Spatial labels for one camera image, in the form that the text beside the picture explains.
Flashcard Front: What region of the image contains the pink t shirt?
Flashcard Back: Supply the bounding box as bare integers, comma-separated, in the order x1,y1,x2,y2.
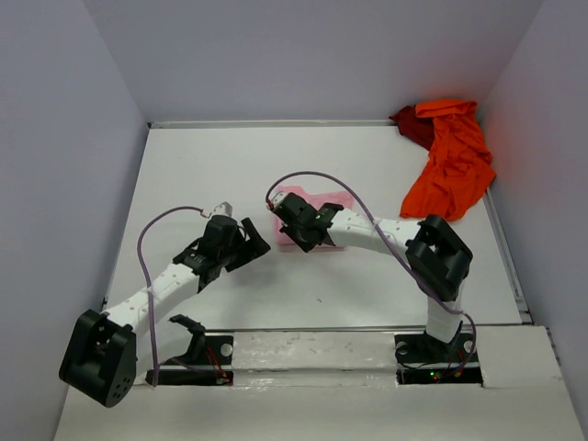
274,185,354,252

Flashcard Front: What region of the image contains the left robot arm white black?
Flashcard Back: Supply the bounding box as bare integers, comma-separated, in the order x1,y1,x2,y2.
58,214,271,408

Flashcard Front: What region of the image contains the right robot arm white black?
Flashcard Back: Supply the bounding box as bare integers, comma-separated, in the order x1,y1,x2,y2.
268,191,473,360

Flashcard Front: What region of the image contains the dark red t shirt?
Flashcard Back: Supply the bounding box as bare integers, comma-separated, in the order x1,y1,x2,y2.
389,106,435,151

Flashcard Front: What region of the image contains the orange t shirt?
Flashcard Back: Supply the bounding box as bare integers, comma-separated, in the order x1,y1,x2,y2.
400,98,496,221

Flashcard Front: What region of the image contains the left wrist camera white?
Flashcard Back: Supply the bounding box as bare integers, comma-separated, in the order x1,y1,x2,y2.
200,201,233,219

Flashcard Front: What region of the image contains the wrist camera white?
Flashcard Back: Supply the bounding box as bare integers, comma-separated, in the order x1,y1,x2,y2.
266,191,288,211
200,201,233,219

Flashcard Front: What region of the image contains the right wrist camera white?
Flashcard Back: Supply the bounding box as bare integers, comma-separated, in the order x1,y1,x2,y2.
266,191,288,211

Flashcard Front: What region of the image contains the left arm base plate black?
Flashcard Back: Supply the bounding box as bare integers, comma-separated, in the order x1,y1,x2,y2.
157,334,234,387

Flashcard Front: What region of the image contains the metal rail table back edge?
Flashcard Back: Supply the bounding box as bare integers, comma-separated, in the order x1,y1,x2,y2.
147,119,394,130

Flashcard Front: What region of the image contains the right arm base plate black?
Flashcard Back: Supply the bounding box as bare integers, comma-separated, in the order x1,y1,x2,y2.
394,333,483,386

